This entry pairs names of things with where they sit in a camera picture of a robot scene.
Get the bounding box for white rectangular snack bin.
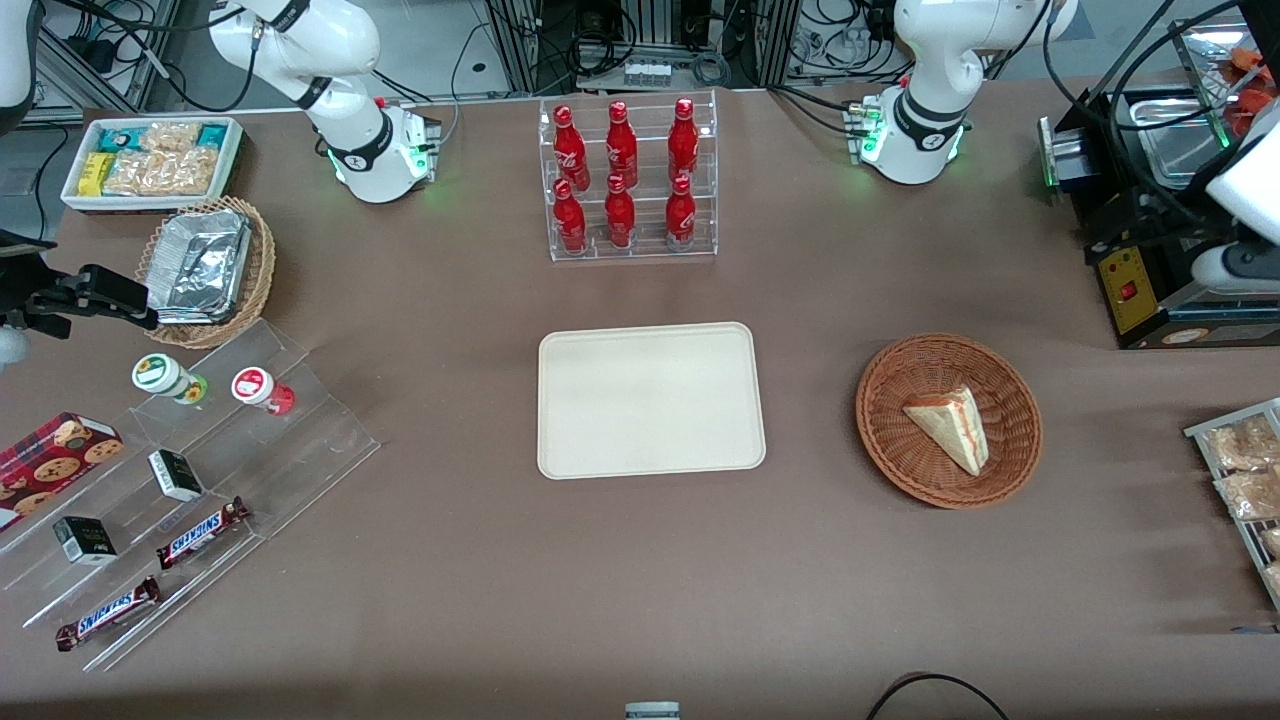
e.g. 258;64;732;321
60;116;245;215

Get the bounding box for red capped small bottle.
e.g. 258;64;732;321
230;366;297;417

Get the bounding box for green capped small bottle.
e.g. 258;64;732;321
131;352;210;406

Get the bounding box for clear acrylic stepped stand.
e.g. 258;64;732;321
0;317;382;674

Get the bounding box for small dark green box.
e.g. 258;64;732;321
147;449;205;503
52;515;119;567

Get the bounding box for clear acrylic bottle rack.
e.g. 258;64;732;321
538;88;719;263

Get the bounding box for red plaid cookie box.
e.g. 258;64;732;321
0;411;126;532

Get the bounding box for steel food pan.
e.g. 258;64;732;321
1128;96;1233;188

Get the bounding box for snickers chocolate bar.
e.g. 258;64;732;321
54;575;163;653
155;496;252;572

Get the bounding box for large rice cracker bag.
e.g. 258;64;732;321
101;146;222;197

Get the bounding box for black hot food display case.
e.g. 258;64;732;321
1037;15;1280;351

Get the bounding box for tan wicker basket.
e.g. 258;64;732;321
136;195;277;350

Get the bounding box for black looped cable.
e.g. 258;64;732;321
864;671;1012;720

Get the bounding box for triangular sandwich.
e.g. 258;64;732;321
902;385;991;477

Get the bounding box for beige rectangular tray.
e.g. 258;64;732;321
537;321;768;481

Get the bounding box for brown round wicker basket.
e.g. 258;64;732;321
855;332;1044;510

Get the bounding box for red sausages on glass shelf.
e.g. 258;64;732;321
1225;42;1280;141

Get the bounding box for small rice cracker bag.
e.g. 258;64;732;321
140;121;202;156

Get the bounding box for grey wire tray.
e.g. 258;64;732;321
1184;397;1280;612

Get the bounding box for aluminium foil trays stack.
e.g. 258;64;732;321
148;207;253;326

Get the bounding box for red cola bottle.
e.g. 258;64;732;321
664;175;698;250
603;174;638;249
553;105;592;192
552;179;589;254
667;97;701;182
605;100;640;189

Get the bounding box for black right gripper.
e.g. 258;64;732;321
0;232;160;339

